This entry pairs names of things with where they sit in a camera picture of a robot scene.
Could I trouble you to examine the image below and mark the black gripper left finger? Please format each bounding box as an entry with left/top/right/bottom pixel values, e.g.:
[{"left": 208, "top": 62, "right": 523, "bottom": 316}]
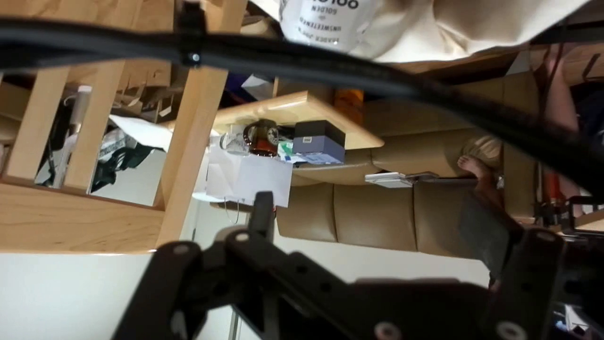
[{"left": 112, "top": 191, "right": 355, "bottom": 340}]

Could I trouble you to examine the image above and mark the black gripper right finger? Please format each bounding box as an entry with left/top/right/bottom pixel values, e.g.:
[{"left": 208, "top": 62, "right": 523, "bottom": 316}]
[{"left": 459, "top": 191, "right": 604, "bottom": 340}]

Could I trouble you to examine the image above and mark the white plastic bag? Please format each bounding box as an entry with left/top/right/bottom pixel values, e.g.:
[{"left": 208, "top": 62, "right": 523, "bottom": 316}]
[{"left": 252, "top": 0, "right": 591, "bottom": 64}]

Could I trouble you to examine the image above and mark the white cardboard box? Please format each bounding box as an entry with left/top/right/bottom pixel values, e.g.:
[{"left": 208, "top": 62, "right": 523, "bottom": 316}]
[{"left": 199, "top": 147, "right": 293, "bottom": 208}]

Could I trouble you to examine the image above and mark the dark blue box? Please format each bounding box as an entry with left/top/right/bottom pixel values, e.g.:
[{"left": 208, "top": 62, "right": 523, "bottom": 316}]
[{"left": 293, "top": 121, "right": 346, "bottom": 164}]

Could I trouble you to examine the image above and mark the brown sofa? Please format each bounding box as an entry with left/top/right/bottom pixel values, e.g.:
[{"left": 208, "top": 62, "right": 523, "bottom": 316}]
[{"left": 278, "top": 100, "right": 537, "bottom": 257}]

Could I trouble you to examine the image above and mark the wooden shelf board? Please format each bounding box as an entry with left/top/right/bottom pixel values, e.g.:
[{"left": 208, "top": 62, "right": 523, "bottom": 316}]
[{"left": 214, "top": 91, "right": 384, "bottom": 151}]

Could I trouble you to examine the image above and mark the wooden chair right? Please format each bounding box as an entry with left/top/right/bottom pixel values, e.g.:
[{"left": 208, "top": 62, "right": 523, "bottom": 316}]
[{"left": 0, "top": 0, "right": 248, "bottom": 253}]

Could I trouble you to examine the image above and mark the black cable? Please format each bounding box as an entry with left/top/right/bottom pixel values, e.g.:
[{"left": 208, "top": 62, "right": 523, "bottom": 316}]
[{"left": 0, "top": 15, "right": 604, "bottom": 191}]

